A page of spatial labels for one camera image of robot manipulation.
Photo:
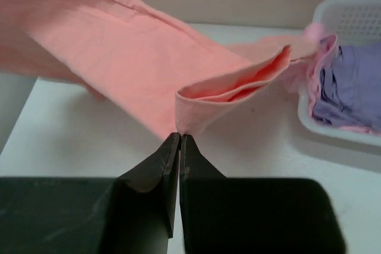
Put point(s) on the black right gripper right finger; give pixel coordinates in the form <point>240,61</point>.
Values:
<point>252,215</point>

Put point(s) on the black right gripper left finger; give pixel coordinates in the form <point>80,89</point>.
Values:
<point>132,213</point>

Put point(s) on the salmon pink t shirt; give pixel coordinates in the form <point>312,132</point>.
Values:
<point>158,69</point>

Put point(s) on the light pink t shirt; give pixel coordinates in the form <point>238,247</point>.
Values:
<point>315,57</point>

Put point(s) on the purple t shirt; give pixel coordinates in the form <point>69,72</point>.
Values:
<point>350,89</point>

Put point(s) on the white plastic laundry basket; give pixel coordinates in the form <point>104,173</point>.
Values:
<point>355,22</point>

